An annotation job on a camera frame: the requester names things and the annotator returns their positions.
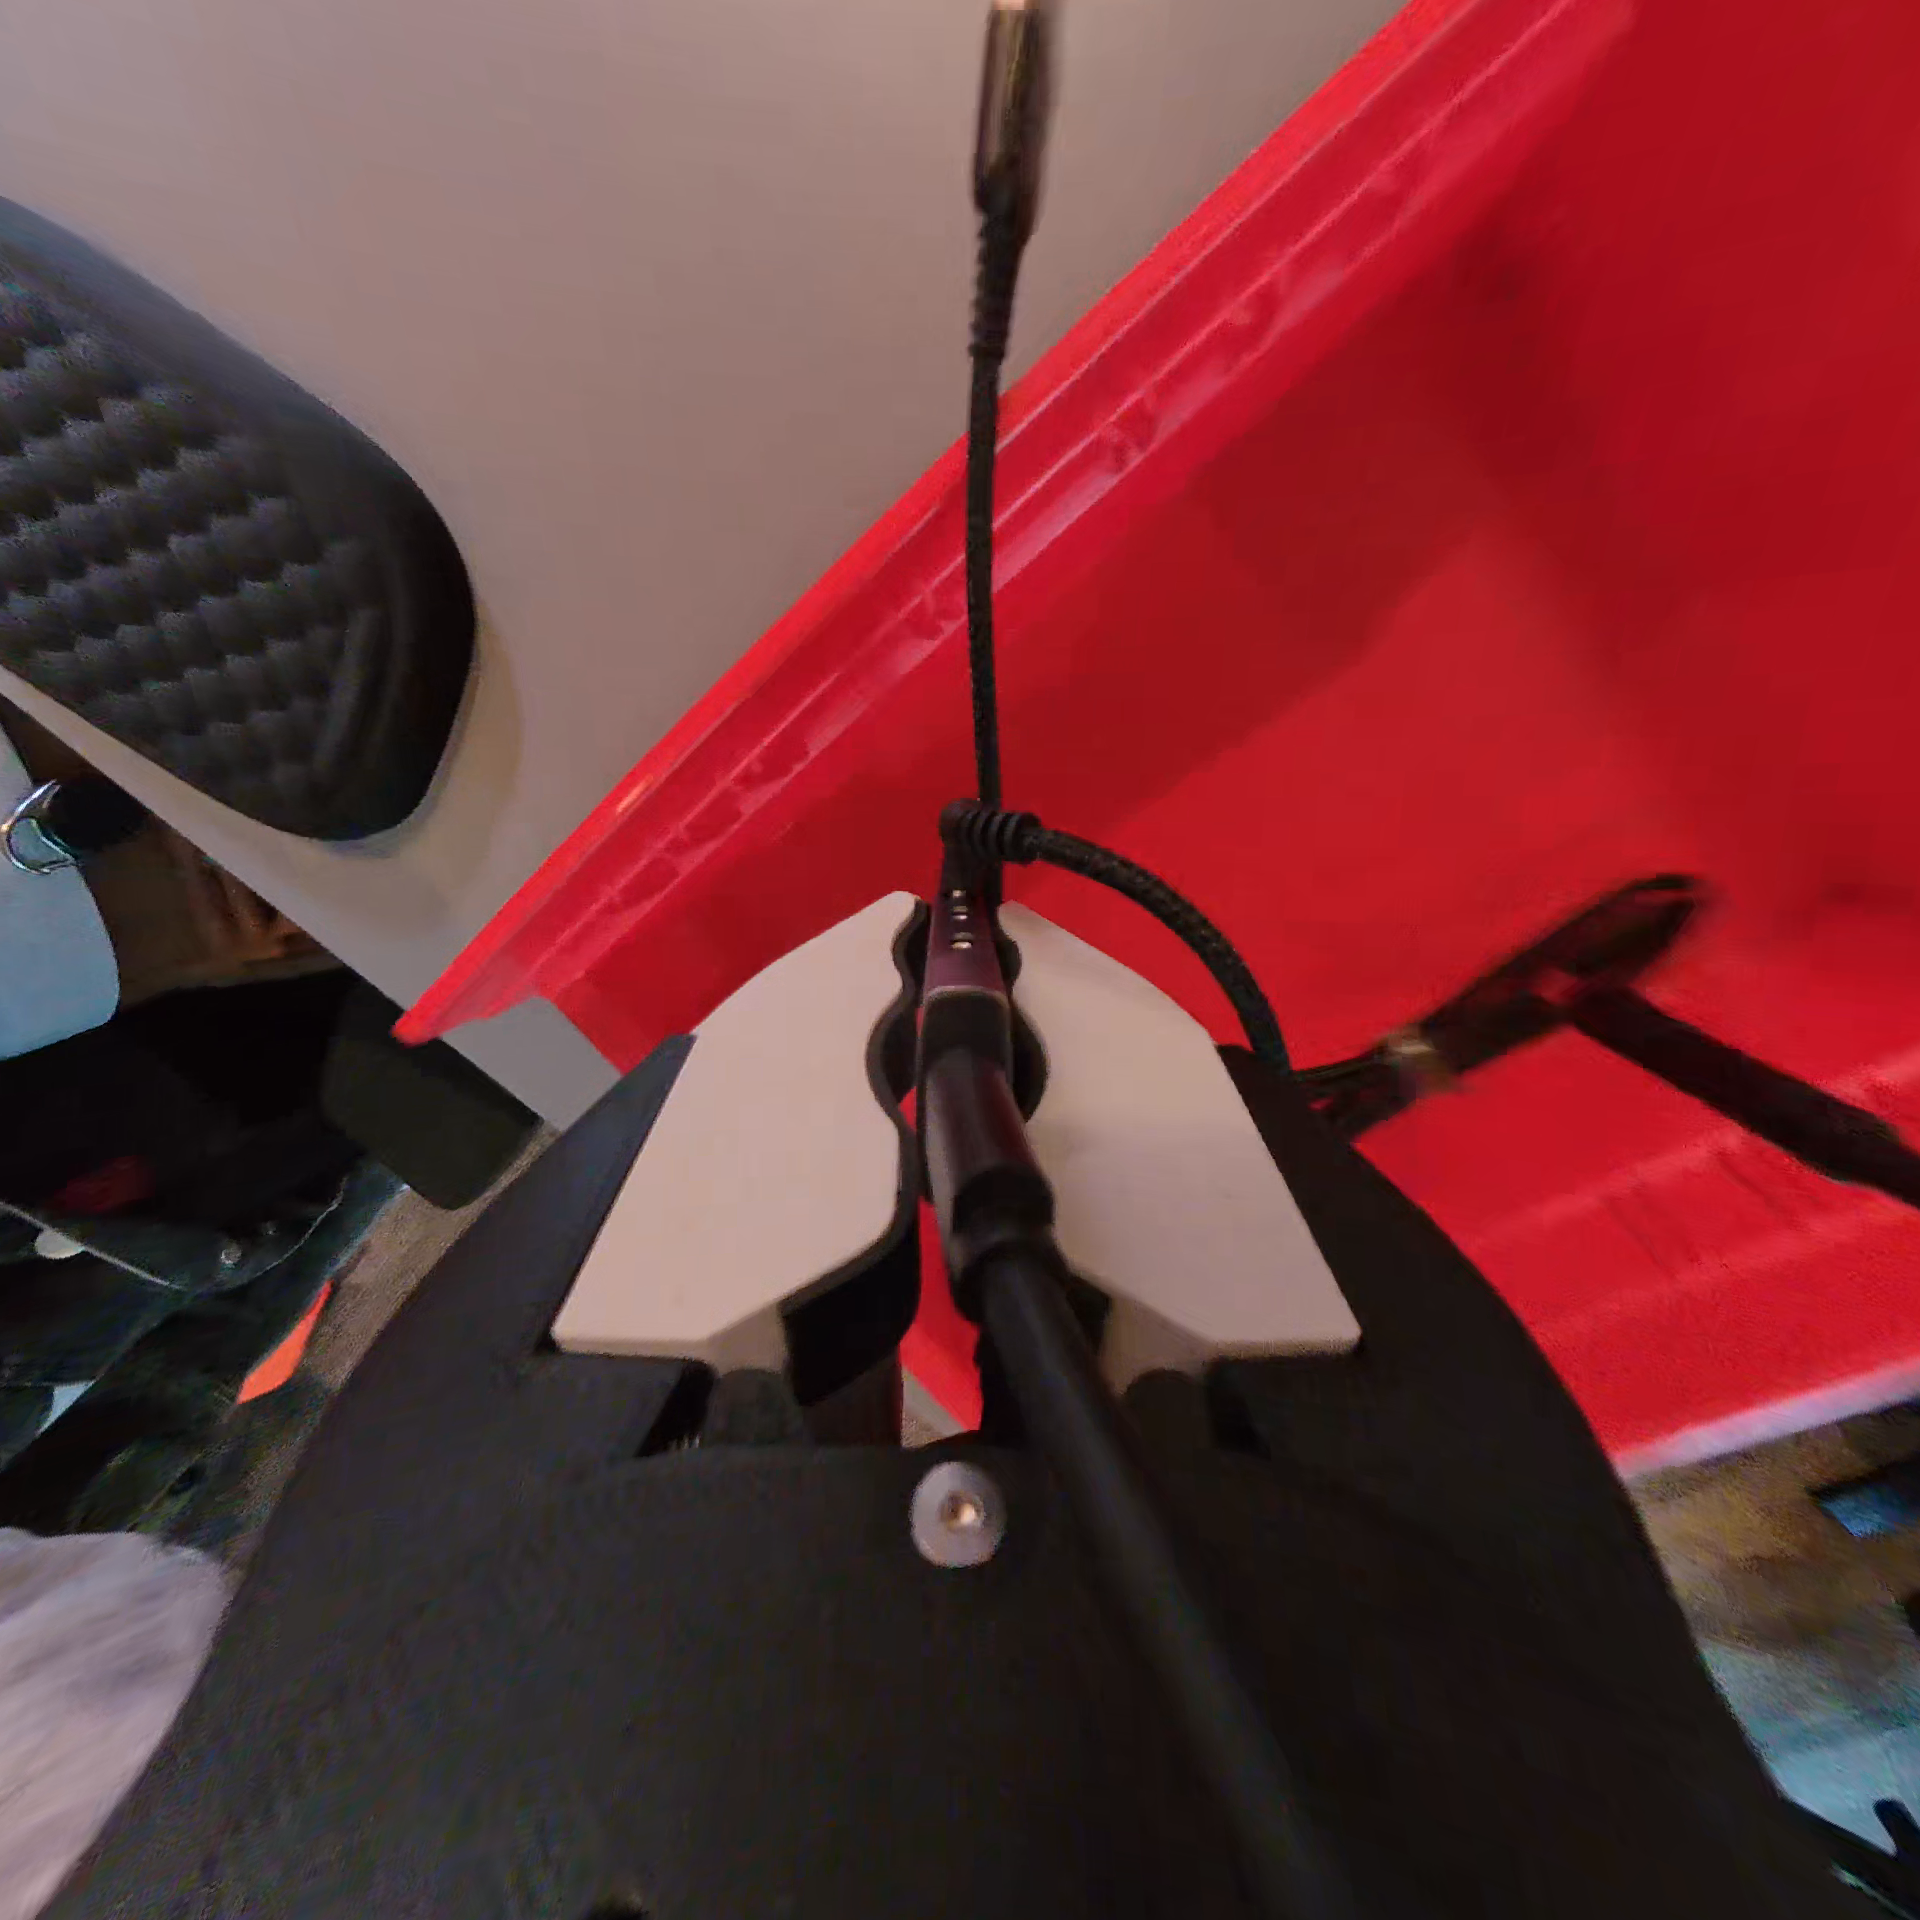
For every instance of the black textured pad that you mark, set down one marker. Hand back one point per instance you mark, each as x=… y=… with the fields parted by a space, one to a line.
x=194 y=554

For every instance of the grey fleece jacket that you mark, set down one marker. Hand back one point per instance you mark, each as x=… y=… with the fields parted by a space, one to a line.
x=91 y=1695

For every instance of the dark grey usb hub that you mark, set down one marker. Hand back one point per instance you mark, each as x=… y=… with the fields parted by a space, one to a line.
x=982 y=1140

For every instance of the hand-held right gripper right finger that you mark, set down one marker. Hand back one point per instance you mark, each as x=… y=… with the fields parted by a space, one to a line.
x=1200 y=1201

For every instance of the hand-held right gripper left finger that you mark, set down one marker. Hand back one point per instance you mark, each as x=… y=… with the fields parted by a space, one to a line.
x=735 y=1185

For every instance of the orange tape piece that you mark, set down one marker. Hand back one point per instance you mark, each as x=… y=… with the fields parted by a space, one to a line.
x=284 y=1350

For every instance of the red plastic bin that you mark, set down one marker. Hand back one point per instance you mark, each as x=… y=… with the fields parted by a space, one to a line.
x=1500 y=601

